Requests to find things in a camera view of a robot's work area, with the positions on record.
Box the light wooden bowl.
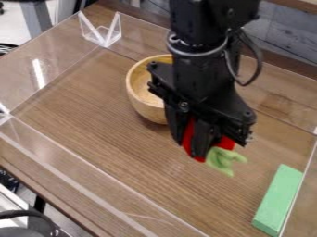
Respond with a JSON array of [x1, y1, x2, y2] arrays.
[[125, 54, 172, 125]]

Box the red plush strawberry green leaves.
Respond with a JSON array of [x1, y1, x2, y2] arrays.
[[182, 120, 247, 178]]

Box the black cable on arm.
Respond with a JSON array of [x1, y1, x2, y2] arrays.
[[224, 29, 263, 87]]

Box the green rectangular block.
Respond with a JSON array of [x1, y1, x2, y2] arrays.
[[251, 164, 303, 237]]

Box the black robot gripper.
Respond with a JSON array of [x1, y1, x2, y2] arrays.
[[146, 50, 257, 157]]

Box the black device bottom left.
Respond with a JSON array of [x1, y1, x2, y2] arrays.
[[0, 209, 73, 237]]

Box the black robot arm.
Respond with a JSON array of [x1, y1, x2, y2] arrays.
[[147, 0, 262, 160]]

